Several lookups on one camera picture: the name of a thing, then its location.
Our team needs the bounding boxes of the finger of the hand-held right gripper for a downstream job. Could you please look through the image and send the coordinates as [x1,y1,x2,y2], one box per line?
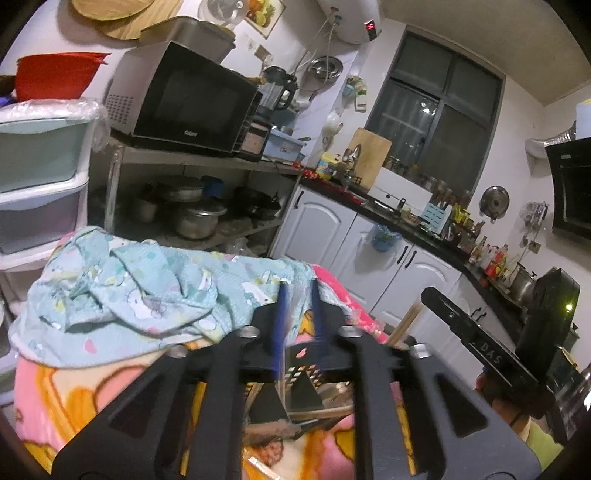
[421,286,478,344]

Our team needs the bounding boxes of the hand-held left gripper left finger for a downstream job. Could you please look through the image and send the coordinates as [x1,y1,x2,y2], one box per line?
[51,281,296,480]

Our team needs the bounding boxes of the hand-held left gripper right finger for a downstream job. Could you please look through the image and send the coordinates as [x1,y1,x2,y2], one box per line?
[309,279,541,480]

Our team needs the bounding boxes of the wooden chopstick pair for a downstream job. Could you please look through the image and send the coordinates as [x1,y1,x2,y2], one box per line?
[385,304,422,348]

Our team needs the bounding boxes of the dark green plastic utensil basket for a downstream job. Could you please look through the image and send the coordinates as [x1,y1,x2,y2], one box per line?
[240,344,370,423]

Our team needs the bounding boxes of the hanging kitchen utensils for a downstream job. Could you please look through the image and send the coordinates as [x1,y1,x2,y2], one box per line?
[521,200,551,248]

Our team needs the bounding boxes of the person's right hand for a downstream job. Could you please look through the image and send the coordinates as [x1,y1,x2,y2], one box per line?
[476,369,532,428]

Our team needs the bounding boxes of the steel stockpot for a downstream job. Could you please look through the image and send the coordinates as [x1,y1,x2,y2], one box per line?
[509,262,539,302]

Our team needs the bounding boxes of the group of sauce bottles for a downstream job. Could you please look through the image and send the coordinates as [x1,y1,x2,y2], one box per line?
[468,234,509,281]

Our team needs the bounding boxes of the white kitchen cabinets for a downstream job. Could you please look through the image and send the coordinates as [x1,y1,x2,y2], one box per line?
[270,185,514,352]

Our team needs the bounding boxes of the light blue knife block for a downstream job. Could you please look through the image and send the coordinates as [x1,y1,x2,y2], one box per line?
[421,200,452,234]

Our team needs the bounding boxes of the blue plastic bag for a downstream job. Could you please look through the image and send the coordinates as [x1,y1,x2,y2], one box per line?
[368,224,403,253]

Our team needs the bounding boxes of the hanging pot lid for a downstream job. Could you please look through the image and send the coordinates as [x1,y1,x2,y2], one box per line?
[479,185,511,221]

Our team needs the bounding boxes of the black range hood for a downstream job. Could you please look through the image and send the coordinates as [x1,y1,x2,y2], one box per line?
[544,136,591,241]

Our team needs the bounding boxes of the row of spice jars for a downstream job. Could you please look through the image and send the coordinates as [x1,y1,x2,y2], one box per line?
[385,156,472,209]

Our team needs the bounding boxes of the black wok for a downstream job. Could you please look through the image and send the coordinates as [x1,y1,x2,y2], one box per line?
[235,186,283,221]

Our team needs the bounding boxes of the steel cooking pot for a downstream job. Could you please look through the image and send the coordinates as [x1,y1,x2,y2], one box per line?
[173,203,230,241]

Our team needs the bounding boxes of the light blue printed cloth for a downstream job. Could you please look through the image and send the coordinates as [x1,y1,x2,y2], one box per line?
[8,225,320,368]

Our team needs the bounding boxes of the yellow plastic container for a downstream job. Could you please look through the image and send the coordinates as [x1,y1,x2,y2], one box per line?
[316,154,341,182]

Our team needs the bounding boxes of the blue plastic container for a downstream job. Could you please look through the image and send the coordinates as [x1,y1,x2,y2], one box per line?
[201,175,228,198]

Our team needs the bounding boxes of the wooden cutting board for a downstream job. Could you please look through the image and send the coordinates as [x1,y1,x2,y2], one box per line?
[348,128,393,191]

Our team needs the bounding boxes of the lidded metal pot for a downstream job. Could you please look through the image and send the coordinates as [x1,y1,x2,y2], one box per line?
[156,177,207,205]

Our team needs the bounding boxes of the metal faucet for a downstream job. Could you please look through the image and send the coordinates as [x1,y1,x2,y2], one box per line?
[341,144,364,184]

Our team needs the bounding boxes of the metal kitchen shelf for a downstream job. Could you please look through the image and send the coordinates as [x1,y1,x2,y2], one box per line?
[90,131,306,254]

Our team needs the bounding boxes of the dark framed window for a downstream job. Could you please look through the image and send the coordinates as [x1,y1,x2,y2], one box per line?
[364,28,505,200]

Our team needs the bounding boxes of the pink printed blanket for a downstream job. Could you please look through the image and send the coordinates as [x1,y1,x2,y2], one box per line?
[13,263,386,480]

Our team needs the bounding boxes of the black microwave oven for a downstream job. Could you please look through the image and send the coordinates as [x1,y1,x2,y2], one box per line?
[104,41,260,158]

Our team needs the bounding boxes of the hanging metal bowl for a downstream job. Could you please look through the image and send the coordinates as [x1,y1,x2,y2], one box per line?
[306,55,345,82]

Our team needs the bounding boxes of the plastic drawer unit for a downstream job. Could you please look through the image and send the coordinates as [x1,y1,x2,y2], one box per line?
[0,99,112,274]

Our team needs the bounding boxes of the white water heater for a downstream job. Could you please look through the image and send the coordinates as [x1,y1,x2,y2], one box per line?
[316,0,385,45]

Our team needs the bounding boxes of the fruit picture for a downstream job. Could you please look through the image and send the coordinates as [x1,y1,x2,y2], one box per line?
[244,0,283,38]

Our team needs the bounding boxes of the rectangular wooden board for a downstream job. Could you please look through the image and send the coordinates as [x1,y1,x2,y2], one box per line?
[96,0,186,41]

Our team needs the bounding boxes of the red plastic basin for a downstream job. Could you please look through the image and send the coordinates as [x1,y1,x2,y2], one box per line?
[14,52,112,103]

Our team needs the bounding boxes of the round bamboo board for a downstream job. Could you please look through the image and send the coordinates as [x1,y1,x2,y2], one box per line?
[69,0,156,22]

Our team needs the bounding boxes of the silver exhaust duct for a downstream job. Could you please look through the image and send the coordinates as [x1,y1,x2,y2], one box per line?
[523,128,579,175]

